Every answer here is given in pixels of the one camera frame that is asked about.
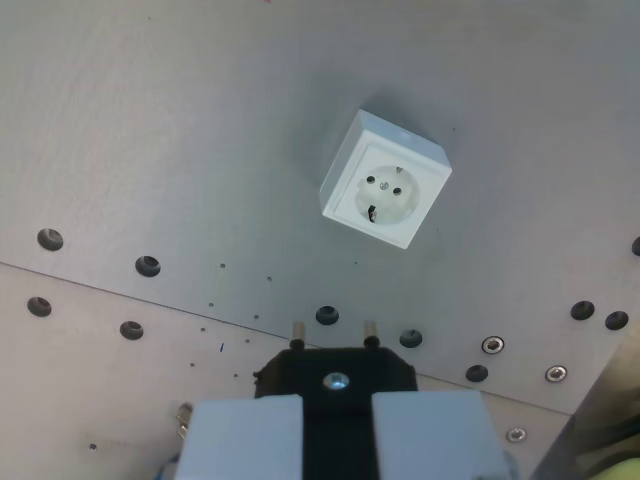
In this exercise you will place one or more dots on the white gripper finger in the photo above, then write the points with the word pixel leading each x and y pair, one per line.
pixel 240 440
pixel 435 435

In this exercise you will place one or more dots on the black two-pin power plug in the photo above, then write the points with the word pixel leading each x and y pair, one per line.
pixel 350 362

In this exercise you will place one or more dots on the silver hex socket bolt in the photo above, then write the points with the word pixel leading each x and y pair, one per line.
pixel 492 345
pixel 516 434
pixel 556 373

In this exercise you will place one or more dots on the small metal clip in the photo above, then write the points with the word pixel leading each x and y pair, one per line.
pixel 183 417

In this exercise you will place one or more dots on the yellow object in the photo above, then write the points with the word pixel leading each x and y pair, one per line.
pixel 622 471

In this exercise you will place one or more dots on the white wall socket box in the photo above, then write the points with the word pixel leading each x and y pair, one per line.
pixel 387 200

